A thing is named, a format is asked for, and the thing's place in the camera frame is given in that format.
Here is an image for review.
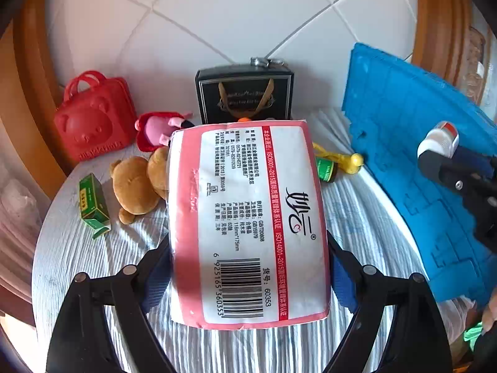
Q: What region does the green small box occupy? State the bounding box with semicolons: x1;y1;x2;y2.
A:
78;173;111;239

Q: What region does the pink tissue pack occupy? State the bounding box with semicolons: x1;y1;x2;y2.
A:
168;120;330;330

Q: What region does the blue plastic storage crate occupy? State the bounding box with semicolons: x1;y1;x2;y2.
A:
343;43;496;305

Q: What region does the red bear-shaped bag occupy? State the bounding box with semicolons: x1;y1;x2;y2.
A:
54;70;137;162

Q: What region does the metal flask on bag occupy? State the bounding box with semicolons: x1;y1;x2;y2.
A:
250;57;286;68

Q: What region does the brown bear plush toy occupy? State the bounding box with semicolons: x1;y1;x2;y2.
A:
110;146;169;225

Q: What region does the striped blue white tablecloth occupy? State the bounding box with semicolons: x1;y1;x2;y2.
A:
31;108;479;373

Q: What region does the red pink plush toy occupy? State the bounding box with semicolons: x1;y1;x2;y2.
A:
135;111;194;152

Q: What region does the small white red bottle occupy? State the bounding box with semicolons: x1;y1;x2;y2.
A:
417;121;459;158

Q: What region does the yellow plastic slingshot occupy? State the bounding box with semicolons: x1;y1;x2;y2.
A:
312;142;364;174

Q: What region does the brown bottle green label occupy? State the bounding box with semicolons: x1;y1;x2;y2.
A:
315;157;339;183

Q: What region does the black gift bag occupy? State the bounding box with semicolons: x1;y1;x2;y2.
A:
194;64;294;124

